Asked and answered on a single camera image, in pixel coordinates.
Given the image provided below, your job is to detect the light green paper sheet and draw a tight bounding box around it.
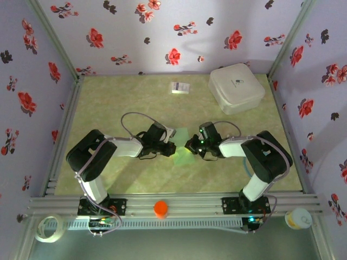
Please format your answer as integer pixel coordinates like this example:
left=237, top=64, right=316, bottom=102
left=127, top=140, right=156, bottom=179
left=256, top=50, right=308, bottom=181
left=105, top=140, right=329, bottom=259
left=170, top=127, right=197, bottom=167

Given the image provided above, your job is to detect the small white printed packet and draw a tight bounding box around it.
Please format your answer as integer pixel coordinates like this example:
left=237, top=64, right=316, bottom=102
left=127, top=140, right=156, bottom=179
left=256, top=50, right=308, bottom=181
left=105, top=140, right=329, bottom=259
left=170, top=81, right=191, bottom=95

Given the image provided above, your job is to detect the orange round cap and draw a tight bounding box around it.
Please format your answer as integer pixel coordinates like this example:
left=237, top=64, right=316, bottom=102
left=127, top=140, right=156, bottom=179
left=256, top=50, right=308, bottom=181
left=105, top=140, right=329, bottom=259
left=153, top=200, right=170, bottom=220

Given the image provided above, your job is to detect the white plastic lidded box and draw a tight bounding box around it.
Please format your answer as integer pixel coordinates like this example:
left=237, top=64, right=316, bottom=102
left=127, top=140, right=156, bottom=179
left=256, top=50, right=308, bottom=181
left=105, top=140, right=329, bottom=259
left=208, top=63, right=266, bottom=115

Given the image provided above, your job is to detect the small controller circuit board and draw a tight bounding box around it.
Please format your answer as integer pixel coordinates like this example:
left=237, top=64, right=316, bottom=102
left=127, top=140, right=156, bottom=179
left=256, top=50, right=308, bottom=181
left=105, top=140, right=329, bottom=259
left=87, top=218, right=115, bottom=229
left=242, top=216, right=265, bottom=226

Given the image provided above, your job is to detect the white yellow paper cup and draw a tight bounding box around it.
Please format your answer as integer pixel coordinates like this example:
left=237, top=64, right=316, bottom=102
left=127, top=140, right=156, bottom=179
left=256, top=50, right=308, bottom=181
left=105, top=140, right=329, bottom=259
left=284, top=207, right=313, bottom=231

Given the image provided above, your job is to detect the clear adhesive tape roll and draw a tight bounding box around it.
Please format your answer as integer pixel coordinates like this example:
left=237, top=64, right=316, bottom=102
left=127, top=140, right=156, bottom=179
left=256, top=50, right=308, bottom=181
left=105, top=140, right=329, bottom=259
left=34, top=214, right=66, bottom=244

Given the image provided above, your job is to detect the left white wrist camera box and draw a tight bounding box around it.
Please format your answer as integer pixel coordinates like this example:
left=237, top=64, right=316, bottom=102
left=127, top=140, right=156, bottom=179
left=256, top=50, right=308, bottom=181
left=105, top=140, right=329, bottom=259
left=163, top=128, right=177, bottom=142

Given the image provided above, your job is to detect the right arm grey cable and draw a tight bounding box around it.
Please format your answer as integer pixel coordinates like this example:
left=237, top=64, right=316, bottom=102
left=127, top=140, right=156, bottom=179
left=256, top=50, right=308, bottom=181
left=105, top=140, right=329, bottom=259
left=213, top=120, right=294, bottom=234

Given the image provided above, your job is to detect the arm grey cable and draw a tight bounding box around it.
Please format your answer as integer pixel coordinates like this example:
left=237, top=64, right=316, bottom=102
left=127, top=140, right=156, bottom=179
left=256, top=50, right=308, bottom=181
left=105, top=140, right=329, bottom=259
left=74, top=111, right=164, bottom=237
left=213, top=120, right=294, bottom=234

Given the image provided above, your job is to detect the left arm grey cable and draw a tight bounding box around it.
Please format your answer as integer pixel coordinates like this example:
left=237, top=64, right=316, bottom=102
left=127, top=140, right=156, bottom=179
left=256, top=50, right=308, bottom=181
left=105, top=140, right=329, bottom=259
left=74, top=111, right=164, bottom=237

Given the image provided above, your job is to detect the blue cable loop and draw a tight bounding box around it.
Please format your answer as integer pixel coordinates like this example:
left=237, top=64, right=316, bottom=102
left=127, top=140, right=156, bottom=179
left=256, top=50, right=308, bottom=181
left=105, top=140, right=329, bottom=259
left=242, top=158, right=254, bottom=178

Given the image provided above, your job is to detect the wide aluminium base rail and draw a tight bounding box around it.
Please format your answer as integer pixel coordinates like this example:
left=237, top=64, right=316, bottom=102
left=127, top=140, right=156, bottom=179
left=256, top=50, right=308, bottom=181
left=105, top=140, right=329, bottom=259
left=27, top=192, right=324, bottom=217

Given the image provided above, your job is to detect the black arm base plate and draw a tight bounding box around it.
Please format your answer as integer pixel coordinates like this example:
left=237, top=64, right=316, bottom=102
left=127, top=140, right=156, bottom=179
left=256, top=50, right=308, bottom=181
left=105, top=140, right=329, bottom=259
left=221, top=197, right=272, bottom=215
left=78, top=198, right=128, bottom=217

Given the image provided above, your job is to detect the grey slotted cable duct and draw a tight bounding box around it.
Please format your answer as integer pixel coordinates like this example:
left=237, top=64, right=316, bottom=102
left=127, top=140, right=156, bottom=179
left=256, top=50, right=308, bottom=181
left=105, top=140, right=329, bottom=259
left=65, top=217, right=243, bottom=231

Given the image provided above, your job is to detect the aluminium frame rail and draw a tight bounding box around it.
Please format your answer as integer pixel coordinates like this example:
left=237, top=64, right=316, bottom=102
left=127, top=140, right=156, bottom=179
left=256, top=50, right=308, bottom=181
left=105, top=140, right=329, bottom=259
left=43, top=75, right=86, bottom=196
left=267, top=74, right=310, bottom=193

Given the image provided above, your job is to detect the aluminium frame post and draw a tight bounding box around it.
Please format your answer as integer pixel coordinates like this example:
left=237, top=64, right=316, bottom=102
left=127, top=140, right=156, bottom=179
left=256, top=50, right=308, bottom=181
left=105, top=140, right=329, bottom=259
left=267, top=0, right=318, bottom=79
left=12, top=216, right=38, bottom=260
left=26, top=0, right=82, bottom=80
left=311, top=216, right=336, bottom=260

